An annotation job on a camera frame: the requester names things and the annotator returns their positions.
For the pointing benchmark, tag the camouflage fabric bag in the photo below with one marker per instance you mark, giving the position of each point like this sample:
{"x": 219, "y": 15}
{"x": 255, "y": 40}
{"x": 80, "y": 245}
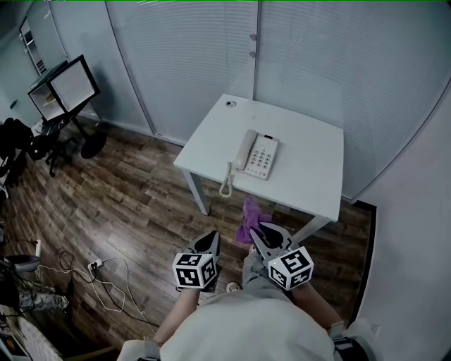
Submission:
{"x": 42, "y": 299}

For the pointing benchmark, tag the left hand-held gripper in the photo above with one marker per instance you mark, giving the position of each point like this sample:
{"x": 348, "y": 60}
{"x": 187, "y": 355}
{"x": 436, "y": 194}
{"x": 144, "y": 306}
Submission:
{"x": 192, "y": 271}

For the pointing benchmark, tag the person's left forearm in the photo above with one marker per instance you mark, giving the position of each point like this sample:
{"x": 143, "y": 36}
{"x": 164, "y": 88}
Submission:
{"x": 179, "y": 313}

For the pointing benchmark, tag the black round pedestal stand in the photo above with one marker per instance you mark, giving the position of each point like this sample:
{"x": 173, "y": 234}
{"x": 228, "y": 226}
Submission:
{"x": 94, "y": 145}

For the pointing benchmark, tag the person's left shoe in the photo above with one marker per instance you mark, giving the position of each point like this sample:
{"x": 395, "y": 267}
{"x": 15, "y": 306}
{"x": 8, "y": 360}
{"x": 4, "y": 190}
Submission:
{"x": 233, "y": 286}

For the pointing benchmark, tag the person's right forearm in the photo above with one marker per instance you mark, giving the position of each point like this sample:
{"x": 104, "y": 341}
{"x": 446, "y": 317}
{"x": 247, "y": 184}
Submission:
{"x": 313, "y": 303}

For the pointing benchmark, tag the black office chair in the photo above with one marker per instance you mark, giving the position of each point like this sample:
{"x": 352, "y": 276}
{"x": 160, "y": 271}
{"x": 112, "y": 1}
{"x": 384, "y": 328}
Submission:
{"x": 38, "y": 144}

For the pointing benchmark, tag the person's white shirt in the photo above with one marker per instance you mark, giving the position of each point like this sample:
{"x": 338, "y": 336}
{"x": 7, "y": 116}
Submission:
{"x": 246, "y": 328}

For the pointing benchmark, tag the white office table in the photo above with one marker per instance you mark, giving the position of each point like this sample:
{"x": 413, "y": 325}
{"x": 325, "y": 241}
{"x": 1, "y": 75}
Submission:
{"x": 306, "y": 165}

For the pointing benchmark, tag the white telephone base with keypad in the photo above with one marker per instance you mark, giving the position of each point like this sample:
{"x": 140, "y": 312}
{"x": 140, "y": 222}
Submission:
{"x": 264, "y": 158}

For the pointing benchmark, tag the purple cloth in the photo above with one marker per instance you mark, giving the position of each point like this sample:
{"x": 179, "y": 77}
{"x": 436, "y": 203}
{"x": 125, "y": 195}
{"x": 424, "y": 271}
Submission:
{"x": 252, "y": 215}

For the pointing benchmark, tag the person's grey trousers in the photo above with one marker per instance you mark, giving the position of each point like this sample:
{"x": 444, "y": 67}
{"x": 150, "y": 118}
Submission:
{"x": 253, "y": 278}

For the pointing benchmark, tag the black-framed white light box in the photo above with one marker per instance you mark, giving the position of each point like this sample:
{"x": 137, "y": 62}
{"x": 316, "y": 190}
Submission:
{"x": 72, "y": 86}

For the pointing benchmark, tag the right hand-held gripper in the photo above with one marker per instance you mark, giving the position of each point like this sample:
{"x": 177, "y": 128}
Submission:
{"x": 290, "y": 269}

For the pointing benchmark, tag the dark grey swivel stool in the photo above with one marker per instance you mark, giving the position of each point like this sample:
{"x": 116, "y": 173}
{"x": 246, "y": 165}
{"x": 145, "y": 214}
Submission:
{"x": 24, "y": 262}

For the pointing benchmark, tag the white socket bar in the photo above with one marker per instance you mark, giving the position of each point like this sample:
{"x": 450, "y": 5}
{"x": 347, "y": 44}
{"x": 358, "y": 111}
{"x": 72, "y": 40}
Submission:
{"x": 38, "y": 247}

